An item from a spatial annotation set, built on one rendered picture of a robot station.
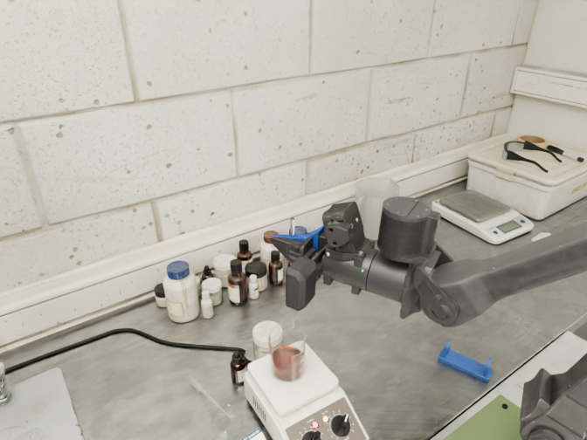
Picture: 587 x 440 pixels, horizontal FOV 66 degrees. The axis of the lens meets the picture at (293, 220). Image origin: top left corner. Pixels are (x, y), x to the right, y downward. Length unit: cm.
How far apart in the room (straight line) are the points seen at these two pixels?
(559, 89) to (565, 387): 138
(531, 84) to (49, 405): 175
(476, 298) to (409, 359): 45
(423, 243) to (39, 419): 72
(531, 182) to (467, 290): 104
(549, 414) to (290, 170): 86
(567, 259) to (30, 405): 87
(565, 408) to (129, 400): 70
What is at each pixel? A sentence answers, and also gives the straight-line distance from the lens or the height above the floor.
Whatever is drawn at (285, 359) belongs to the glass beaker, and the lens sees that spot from 75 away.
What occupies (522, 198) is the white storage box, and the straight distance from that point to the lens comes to 160.
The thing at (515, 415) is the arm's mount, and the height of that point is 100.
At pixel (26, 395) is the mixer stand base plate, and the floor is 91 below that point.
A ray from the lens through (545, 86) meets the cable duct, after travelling 189.
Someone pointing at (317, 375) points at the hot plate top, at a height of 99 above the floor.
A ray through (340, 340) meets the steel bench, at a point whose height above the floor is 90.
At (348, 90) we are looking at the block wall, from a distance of 130.
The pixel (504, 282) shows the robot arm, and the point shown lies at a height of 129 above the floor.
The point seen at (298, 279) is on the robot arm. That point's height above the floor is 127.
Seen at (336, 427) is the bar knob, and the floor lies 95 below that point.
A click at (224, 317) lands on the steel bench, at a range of 105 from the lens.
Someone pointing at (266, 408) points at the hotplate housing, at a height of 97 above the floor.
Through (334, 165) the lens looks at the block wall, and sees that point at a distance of 134.
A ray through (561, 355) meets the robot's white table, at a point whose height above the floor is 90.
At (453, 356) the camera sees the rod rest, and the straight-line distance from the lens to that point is 100.
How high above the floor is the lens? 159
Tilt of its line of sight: 29 degrees down
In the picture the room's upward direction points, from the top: straight up
